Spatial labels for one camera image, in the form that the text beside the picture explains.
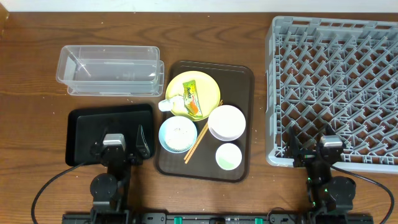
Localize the light blue bowl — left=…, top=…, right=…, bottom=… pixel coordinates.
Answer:
left=159, top=116, right=198, bottom=154

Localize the wooden chopstick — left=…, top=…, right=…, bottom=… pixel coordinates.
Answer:
left=183, top=100, right=223, bottom=161
left=184, top=101, right=224, bottom=165

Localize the white cup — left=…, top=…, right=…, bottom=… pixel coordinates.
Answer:
left=215, top=143, right=243, bottom=170

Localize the green snack wrapper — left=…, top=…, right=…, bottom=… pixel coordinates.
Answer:
left=183, top=80, right=203, bottom=118

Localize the pink white bowl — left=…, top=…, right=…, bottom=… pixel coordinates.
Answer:
left=208, top=105, right=246, bottom=141

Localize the pile of rice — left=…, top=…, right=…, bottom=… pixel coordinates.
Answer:
left=165, top=126, right=194, bottom=152

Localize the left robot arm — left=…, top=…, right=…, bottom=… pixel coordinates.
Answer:
left=90, top=125, right=151, bottom=223

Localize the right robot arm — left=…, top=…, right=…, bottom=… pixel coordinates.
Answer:
left=288, top=124, right=356, bottom=215

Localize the grey dishwasher rack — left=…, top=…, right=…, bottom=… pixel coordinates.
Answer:
left=265, top=16, right=397, bottom=174

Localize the clear plastic waste bin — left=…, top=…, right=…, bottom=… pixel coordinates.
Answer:
left=56, top=45, right=164, bottom=97

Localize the black rectangular tray bin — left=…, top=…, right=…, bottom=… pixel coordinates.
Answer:
left=65, top=104, right=155, bottom=166

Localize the dark brown serving tray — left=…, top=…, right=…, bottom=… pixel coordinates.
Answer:
left=155, top=61, right=254, bottom=183

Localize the yellow plate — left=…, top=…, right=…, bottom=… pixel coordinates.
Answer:
left=165, top=71, right=221, bottom=121

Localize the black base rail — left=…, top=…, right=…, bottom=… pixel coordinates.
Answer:
left=61, top=212, right=374, bottom=224

